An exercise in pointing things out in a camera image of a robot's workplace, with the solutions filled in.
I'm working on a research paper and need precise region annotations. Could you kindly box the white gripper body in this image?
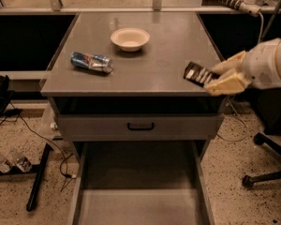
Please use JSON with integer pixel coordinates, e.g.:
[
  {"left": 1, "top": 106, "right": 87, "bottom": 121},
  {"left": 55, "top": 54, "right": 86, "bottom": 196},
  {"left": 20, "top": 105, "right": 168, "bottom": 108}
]
[{"left": 242, "top": 39, "right": 281, "bottom": 89}]

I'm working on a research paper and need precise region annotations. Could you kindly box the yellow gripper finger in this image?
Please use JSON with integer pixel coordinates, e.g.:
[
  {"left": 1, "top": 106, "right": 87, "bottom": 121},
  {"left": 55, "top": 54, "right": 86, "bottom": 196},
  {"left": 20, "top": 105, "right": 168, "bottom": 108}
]
[
  {"left": 211, "top": 51, "right": 246, "bottom": 75},
  {"left": 204, "top": 68, "right": 251, "bottom": 96}
]

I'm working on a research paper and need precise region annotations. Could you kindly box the dark chocolate bar wrapper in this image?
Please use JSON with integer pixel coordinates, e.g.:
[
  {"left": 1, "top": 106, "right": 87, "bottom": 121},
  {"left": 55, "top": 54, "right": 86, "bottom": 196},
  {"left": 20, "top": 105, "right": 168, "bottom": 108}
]
[{"left": 184, "top": 62, "right": 219, "bottom": 87}]

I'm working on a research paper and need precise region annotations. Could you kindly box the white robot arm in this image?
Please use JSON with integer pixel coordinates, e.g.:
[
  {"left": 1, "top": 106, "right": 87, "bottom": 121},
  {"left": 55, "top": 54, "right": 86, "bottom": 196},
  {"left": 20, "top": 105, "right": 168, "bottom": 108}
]
[{"left": 204, "top": 38, "right": 281, "bottom": 96}]

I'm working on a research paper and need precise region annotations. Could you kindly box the grey upper drawer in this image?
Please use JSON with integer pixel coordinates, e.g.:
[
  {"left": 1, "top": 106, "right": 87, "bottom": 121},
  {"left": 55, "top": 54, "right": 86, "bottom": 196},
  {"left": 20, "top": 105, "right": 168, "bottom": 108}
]
[{"left": 56, "top": 114, "right": 224, "bottom": 142}]

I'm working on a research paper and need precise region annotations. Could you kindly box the grey drawer cabinet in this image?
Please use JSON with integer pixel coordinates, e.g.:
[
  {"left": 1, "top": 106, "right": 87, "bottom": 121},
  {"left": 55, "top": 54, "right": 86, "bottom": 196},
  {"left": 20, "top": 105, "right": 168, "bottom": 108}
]
[{"left": 41, "top": 12, "right": 227, "bottom": 155}]

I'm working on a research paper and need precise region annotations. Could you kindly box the open grey lower drawer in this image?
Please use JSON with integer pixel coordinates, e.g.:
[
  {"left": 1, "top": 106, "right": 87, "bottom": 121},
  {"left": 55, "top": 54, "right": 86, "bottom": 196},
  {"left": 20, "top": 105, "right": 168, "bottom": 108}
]
[{"left": 67, "top": 142, "right": 215, "bottom": 225}]

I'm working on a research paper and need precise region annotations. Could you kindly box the white power strip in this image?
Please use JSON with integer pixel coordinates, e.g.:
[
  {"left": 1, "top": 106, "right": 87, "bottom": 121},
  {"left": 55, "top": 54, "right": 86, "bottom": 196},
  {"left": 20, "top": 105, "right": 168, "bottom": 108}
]
[{"left": 216, "top": 0, "right": 261, "bottom": 17}]

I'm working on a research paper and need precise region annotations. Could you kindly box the black office chair base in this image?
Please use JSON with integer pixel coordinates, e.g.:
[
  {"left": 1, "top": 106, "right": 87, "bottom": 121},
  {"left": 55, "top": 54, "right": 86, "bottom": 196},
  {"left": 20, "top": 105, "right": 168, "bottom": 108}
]
[{"left": 242, "top": 133, "right": 281, "bottom": 189}]

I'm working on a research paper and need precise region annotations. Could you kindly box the white bowl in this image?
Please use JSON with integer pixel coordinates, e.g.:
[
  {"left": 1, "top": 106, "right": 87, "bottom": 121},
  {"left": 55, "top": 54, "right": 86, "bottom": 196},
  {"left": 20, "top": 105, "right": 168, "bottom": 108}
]
[{"left": 111, "top": 28, "right": 150, "bottom": 53}]

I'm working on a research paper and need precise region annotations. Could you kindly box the blue silver drink can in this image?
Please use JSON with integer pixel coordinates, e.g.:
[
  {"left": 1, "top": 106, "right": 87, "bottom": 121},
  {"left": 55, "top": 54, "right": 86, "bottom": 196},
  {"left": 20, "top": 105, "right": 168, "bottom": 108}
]
[{"left": 70, "top": 52, "right": 112, "bottom": 74}]

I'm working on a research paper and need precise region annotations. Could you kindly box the black floor stand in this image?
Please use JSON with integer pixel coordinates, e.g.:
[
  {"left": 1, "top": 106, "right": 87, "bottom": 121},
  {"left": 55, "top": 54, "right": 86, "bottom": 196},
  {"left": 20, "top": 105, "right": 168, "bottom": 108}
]
[{"left": 0, "top": 143, "right": 52, "bottom": 212}]

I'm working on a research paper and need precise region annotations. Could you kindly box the clear water bottle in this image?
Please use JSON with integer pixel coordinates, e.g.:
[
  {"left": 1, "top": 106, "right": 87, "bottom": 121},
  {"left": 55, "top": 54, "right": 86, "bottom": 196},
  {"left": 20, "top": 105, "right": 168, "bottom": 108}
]
[
  {"left": 0, "top": 154, "right": 11, "bottom": 173},
  {"left": 10, "top": 149, "right": 32, "bottom": 173}
]

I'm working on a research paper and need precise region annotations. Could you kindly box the white cable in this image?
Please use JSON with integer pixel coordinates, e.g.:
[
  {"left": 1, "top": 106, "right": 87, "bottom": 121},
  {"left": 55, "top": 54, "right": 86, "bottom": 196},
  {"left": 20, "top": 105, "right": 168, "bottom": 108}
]
[{"left": 216, "top": 11, "right": 265, "bottom": 143}]

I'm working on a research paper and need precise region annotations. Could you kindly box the black drawer handle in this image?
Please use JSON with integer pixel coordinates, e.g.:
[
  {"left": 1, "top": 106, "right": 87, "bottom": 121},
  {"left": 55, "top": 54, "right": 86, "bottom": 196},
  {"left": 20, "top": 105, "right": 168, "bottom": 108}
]
[{"left": 126, "top": 123, "right": 155, "bottom": 131}]

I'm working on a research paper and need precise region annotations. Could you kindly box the black floor cable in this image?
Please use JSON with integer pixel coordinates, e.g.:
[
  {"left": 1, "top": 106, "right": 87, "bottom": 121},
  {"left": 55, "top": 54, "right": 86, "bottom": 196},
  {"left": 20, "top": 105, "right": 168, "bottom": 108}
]
[{"left": 0, "top": 101, "right": 78, "bottom": 192}]

